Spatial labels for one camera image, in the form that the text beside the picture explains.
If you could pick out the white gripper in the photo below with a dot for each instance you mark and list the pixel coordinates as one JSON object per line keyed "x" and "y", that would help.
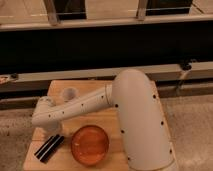
{"x": 52, "y": 129}

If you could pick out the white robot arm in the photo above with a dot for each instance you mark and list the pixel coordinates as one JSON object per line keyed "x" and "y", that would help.
{"x": 145, "y": 134}

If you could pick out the small ceramic cup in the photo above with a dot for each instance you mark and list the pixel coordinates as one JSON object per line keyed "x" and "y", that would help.
{"x": 68, "y": 94}

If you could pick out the aluminium frame rail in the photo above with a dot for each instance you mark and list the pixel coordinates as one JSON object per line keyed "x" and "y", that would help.
{"x": 167, "y": 72}

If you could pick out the orange bowl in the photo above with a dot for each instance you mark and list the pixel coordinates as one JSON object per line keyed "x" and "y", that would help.
{"x": 89, "y": 145}

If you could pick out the black clamp on rail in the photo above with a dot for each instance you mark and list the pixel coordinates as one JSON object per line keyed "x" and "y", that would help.
{"x": 187, "y": 64}

